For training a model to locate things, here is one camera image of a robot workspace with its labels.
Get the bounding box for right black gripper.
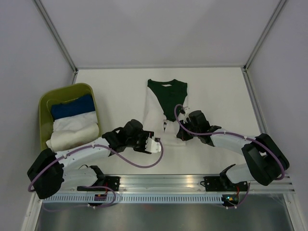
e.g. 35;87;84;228
177;118;200;141

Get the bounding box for white green raglan t-shirt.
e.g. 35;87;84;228
142;79;188;147

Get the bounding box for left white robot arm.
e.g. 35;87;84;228
27;119;161;199

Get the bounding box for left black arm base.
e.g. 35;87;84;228
77;176;121;192

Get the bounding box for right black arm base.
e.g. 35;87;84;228
200;176;248;193

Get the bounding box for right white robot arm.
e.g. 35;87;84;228
174;109;290;190

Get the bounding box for blue folded t-shirt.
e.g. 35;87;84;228
51;94;95;120

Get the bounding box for white rolled t-shirt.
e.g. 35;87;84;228
46;111;100;152

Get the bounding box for olive green plastic bin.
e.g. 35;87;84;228
39;83;102;150

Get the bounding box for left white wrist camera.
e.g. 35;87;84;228
145;138;161;153

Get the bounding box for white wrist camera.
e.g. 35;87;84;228
180;106;191;123
145;138;161;153

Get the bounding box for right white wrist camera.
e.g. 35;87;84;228
180;106;191;123

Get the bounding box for aluminium mounting rail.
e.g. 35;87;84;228
33;173;295;193

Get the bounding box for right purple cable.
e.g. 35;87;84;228
173;103;286;210

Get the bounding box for white slotted cable duct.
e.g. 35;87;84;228
44;193;223;204

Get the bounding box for right aluminium frame post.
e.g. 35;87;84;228
242;0;288;72

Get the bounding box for aluminium frame post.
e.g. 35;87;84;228
33;0;78;73
242;0;288;72

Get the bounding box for left aluminium frame post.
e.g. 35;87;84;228
33;0;78;73

